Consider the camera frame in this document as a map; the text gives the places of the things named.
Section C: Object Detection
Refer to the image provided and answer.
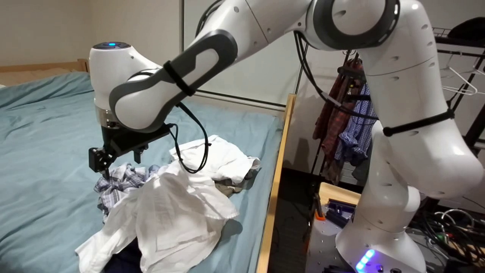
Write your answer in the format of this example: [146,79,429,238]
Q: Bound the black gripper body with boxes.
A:
[99,122,154,163]

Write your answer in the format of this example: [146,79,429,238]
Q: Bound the blue-white plaid shirt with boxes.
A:
[93,163,164,217]

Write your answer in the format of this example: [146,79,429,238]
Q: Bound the white shirt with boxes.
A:
[75,161,240,273]

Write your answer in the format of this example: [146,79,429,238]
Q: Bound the light blue bedspread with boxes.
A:
[0,70,285,273]

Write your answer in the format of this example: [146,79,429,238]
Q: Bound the white shorts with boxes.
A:
[169,134,263,190]

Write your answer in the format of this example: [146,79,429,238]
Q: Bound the khaki garment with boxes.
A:
[217,175,252,197]

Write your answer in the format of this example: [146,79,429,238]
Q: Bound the bed with teal sheet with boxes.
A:
[0,58,298,273]

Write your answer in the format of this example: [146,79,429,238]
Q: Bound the hanging clothes on rack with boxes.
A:
[311,55,366,181]

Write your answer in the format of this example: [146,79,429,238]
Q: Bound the wooden box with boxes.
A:
[317,181,363,210]

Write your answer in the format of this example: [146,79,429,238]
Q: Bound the dark tool holder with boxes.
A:
[325,199,355,229]

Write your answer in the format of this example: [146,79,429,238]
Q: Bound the blue hanging shirt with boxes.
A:
[335,85,381,166]

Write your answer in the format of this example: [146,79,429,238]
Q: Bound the black clothes rack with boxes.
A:
[308,22,485,214]

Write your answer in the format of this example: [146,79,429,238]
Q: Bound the white clothes hanger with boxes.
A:
[445,66,479,97]

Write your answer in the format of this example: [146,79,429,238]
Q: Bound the black bag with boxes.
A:
[446,15,485,44]

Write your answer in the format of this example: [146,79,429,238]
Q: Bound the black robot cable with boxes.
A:
[169,29,378,176]

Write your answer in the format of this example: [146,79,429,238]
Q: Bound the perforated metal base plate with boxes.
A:
[302,217,355,273]

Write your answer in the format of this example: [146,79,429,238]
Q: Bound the tangled floor cables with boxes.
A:
[408,202,485,273]

